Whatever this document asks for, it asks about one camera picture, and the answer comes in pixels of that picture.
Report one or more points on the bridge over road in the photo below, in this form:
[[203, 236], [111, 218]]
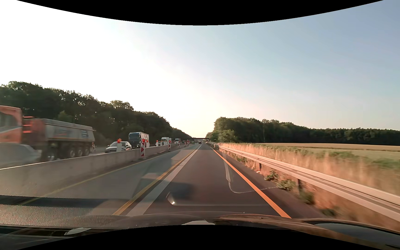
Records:
[[200, 138]]

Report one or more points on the queue of vehicles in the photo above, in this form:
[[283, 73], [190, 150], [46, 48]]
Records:
[[197, 142]]

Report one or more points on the white van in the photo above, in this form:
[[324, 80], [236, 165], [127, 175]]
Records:
[[165, 140]]

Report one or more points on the grey asphalt road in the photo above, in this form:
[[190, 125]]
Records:
[[200, 173]]

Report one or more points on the row of red-white beacons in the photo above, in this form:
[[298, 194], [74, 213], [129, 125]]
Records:
[[142, 148]]

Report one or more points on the dark lorry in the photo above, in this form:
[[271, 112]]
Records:
[[138, 138]]

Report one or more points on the road markings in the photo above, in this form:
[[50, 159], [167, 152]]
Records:
[[255, 188]]

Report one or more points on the silver car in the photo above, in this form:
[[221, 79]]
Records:
[[113, 147]]

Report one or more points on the car's own bonnet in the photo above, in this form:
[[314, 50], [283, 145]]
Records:
[[200, 219]]

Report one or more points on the oncoming asphalt carriageway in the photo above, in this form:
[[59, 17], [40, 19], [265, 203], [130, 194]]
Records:
[[97, 151]]

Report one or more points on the wood behind field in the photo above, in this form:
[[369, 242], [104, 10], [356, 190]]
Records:
[[307, 133]]

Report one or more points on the wood beside oncoming lanes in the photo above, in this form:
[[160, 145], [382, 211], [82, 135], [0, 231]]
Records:
[[82, 114]]

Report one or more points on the dry grass verge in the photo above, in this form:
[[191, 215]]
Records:
[[325, 165]]

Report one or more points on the concrete median barrier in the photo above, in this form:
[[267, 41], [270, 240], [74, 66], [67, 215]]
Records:
[[64, 170]]

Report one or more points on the dry grain field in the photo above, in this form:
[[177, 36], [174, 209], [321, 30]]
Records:
[[359, 151]]

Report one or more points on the orange tipper lorry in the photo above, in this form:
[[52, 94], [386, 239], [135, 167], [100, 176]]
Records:
[[30, 133]]

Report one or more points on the metal guard rail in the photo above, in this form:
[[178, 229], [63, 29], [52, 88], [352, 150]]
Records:
[[325, 180]]

